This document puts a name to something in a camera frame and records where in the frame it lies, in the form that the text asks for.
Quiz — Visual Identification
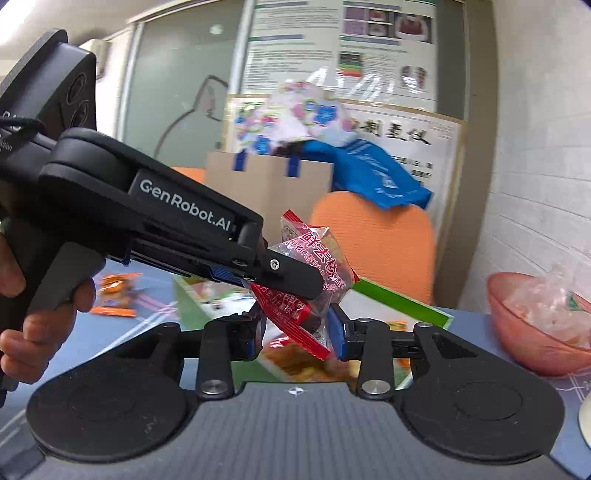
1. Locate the pink red snack packet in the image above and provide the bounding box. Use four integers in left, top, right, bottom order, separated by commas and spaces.
249, 210, 358, 360

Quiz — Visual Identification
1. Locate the orange yellow snack bag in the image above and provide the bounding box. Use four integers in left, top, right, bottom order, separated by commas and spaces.
257, 337, 360, 384

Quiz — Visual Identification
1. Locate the orange small snack packet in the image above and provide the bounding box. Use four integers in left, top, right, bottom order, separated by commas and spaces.
89, 273, 141, 318

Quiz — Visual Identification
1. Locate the person left hand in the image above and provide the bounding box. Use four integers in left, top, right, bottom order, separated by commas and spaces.
0, 232, 98, 385

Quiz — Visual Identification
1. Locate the green cardboard box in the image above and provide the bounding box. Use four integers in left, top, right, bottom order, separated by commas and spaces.
172, 274, 455, 391

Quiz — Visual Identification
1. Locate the brown paper bag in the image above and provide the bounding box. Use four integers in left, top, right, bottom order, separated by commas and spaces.
204, 151, 332, 245

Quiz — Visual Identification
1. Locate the right orange chair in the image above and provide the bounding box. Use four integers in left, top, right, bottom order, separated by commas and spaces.
310, 191, 436, 304

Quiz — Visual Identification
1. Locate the orange chair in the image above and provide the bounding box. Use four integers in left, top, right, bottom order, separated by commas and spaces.
310, 191, 436, 304
174, 167, 205, 184

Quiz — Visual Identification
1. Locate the left orange chair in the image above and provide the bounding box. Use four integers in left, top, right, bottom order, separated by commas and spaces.
174, 167, 205, 184

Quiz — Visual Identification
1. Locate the blue plastic bag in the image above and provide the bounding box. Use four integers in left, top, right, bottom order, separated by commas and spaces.
301, 139, 433, 210

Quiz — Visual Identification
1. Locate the floral cloth bundle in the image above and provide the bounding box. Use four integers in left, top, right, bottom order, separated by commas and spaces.
225, 81, 359, 155

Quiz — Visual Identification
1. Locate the pink plastic bowl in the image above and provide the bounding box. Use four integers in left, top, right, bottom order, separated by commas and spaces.
487, 272, 590, 377

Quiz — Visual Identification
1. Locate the white poster with characters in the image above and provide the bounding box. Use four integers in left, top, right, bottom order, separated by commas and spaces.
223, 94, 465, 232

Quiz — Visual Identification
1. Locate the health chart poster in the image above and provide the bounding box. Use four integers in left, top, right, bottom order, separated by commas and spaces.
239, 0, 438, 112

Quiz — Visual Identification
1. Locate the black camera device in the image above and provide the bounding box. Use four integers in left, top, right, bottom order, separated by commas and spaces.
1, 29, 97, 155

